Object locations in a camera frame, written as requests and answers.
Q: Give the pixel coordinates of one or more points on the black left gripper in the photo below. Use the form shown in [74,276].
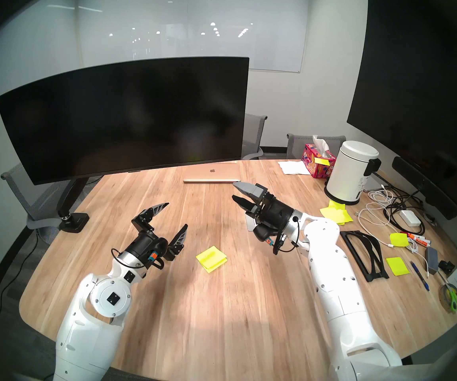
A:
[145,245]

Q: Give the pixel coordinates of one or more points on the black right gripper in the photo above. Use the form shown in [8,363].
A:
[276,219]

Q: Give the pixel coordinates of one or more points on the yellow sticky note pad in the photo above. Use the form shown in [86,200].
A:
[211,259]

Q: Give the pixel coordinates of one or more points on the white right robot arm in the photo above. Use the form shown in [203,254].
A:
[331,273]

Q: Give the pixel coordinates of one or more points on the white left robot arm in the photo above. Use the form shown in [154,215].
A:
[93,304]

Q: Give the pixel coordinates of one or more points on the small yellow sticky note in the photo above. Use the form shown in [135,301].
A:
[321,161]

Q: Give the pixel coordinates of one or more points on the crumpled yellow sticky notes pile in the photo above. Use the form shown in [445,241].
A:
[335,214]

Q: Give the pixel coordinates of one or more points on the curved black computer monitor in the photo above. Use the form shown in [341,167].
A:
[125,118]

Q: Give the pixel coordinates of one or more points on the curled yellow sticky note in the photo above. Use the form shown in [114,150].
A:
[399,240]

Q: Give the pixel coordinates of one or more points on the flat yellow sticky note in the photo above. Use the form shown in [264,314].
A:
[397,266]

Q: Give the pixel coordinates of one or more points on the rose gold closed laptop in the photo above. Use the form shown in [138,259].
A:
[212,172]

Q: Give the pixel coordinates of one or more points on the white paper napkin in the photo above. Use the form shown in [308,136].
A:
[294,168]

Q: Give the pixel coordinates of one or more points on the grey mesh office chair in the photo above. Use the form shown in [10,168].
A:
[252,134]
[26,201]
[297,146]

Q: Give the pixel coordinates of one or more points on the colourful floral tissue box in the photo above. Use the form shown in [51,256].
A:
[317,166]

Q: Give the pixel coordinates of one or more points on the white cylindrical pedal bin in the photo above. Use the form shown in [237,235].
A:
[347,174]

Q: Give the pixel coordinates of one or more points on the white power adapter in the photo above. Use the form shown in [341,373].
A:
[409,218]

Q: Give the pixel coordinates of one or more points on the red white marker pen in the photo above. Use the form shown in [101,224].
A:
[418,238]

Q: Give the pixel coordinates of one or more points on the black video sound bar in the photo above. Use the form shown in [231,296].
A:
[422,185]

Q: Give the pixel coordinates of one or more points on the blue ballpoint pen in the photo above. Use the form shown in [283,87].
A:
[419,276]

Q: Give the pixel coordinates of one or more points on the grey whiteboard eraser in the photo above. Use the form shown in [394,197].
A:
[432,260]

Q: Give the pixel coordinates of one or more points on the small black clip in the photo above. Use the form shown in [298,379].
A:
[446,266]

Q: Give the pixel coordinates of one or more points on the black frame laptop stand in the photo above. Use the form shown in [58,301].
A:
[354,254]

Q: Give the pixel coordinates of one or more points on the glass wall whiteboard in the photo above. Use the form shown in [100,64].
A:
[173,27]

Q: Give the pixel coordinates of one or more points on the large black wall television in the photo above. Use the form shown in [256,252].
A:
[418,86]

